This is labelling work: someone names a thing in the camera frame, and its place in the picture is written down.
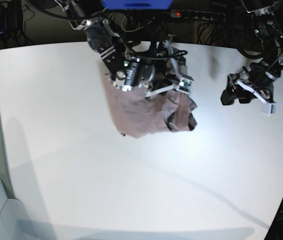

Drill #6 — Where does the mauve t-shirt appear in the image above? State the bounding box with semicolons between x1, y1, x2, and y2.
102;73;197;139

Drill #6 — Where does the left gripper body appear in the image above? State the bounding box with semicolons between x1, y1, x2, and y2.
242;62;282;92

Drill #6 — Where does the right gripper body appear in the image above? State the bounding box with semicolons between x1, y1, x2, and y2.
110;56;168;92

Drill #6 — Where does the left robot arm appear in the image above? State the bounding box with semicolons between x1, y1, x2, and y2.
220;0;283;106

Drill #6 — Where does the black power strip red switch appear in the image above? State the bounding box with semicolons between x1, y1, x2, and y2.
170;9;226;22

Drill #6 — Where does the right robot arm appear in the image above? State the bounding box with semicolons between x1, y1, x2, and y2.
56;0;170;92

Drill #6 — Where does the blue box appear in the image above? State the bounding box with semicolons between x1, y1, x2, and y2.
102;0;173;10

